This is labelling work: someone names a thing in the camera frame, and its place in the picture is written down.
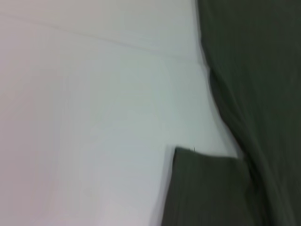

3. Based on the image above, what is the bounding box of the dark green FREE t-shirt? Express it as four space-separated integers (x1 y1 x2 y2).
161 0 301 226

